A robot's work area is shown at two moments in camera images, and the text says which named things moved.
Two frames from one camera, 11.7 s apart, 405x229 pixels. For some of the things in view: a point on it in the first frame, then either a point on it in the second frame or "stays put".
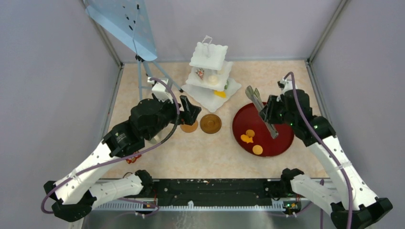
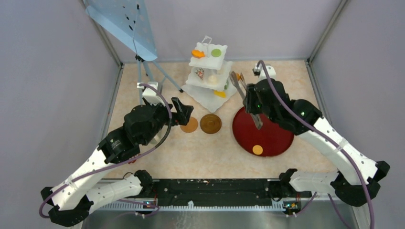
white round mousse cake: (212, 80) stays put
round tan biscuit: (257, 149) stays put
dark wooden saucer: (210, 123) stays put
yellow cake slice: (221, 94) stays put
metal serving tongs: (255, 97) → (241, 87)
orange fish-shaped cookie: (245, 138) → (198, 54)
